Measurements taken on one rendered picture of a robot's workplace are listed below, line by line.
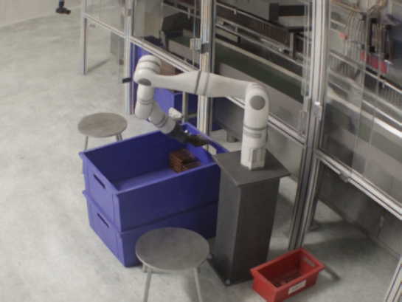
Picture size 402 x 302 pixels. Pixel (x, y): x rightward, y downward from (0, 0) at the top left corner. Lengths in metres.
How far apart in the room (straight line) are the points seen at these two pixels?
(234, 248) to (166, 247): 0.29
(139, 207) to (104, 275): 0.39
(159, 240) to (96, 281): 0.39
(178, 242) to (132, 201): 0.25
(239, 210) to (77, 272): 0.82
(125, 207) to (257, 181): 0.56
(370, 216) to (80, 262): 1.44
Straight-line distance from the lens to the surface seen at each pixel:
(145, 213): 2.47
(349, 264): 2.71
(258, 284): 2.45
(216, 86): 2.14
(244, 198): 2.26
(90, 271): 2.58
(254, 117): 2.17
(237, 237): 2.37
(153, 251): 2.30
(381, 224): 2.64
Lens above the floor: 1.69
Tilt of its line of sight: 28 degrees down
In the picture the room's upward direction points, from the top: 2 degrees clockwise
